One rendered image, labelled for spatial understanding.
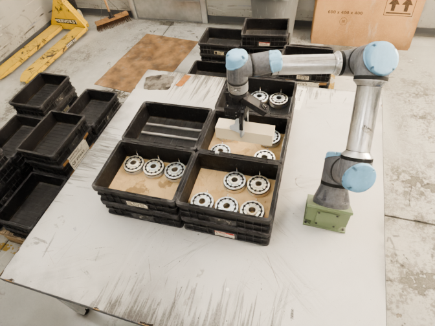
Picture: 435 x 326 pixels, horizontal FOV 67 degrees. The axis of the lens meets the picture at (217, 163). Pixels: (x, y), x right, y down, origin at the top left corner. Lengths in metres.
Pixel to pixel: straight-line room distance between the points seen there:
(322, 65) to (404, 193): 1.57
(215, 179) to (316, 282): 0.61
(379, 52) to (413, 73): 2.57
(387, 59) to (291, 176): 0.73
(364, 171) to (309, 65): 0.44
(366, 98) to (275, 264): 0.75
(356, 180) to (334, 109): 0.88
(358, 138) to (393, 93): 2.24
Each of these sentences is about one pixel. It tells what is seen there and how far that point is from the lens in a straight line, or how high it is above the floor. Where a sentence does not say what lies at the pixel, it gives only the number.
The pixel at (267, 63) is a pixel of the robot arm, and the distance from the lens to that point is 1.17.
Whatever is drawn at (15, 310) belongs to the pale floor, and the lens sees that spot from 2.58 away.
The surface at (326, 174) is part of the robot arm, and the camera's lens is 1.43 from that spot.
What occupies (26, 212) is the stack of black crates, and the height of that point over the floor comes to 0.27.
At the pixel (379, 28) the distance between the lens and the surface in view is 4.07.
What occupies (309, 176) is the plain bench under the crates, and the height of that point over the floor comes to 0.70.
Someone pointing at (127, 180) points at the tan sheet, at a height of 0.83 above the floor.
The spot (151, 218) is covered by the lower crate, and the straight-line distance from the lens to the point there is 1.57.
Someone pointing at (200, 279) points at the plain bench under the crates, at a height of 0.70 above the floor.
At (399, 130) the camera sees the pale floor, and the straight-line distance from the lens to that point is 3.15.
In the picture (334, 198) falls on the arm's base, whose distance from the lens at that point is 1.43.
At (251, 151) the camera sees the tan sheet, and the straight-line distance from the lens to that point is 1.63.
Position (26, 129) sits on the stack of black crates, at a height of 0.38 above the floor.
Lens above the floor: 2.05
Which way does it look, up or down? 50 degrees down
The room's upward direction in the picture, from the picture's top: 8 degrees counter-clockwise
